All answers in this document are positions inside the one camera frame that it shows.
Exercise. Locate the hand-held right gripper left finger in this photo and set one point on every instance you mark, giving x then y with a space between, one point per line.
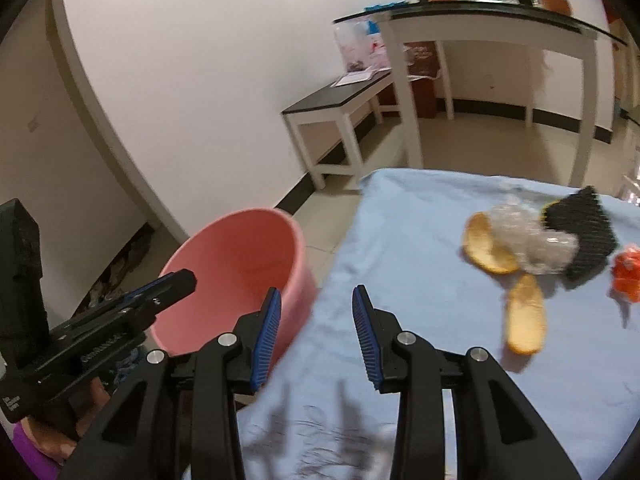
265 345

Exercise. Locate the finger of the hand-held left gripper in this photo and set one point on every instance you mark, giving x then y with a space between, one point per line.
142 290
175 285

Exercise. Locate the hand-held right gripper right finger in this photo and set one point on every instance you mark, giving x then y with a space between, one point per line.
367 345

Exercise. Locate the pink plastic bucket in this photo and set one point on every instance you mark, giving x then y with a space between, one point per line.
235 260

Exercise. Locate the yellow fruit peel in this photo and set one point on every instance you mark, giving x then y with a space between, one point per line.
487 255
525 315

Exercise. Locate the clear plastic wrap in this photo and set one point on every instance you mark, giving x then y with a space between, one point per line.
535 245

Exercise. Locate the black foam net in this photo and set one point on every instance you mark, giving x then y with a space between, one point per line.
585 230

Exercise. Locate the orange plastic bag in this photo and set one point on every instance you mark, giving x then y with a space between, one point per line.
630 272

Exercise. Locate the person's left forearm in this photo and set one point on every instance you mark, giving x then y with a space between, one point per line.
30 457

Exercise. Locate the person's left hand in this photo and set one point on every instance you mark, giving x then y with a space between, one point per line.
95 405

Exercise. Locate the light blue tablecloth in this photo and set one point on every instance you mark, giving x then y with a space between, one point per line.
425 240

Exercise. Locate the black-topped white bench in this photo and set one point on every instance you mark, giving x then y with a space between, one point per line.
325 100

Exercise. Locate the red carton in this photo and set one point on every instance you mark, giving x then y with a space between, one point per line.
424 97

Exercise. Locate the white paper sheet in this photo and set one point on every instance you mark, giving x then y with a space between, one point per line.
355 78

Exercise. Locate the dark red box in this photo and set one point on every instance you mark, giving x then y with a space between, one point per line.
422 57

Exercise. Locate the pink plastic bag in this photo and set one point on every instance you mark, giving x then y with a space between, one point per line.
360 45

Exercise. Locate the blue cloth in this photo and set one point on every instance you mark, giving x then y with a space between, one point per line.
385 6

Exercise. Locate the white table with glass top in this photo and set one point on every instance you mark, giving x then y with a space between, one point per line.
500 30

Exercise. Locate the orange ball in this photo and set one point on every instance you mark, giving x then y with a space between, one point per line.
555 0

